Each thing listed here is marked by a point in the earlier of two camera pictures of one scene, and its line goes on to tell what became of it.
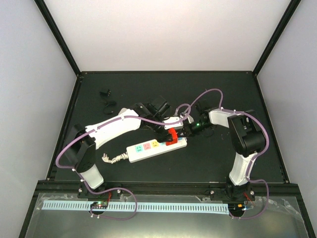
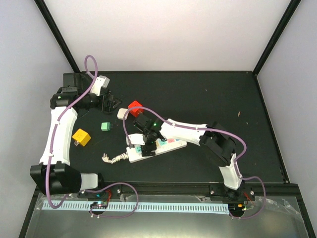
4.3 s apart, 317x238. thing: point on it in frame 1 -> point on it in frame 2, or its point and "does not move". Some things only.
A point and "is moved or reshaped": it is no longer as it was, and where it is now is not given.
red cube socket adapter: x=172 y=131 is moved or reshaped
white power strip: x=151 y=148 does not move
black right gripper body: x=196 y=129 -> x=153 y=147
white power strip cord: x=124 y=155 does not move
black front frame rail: x=219 y=191 does not move
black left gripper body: x=162 y=136 -> x=107 y=108
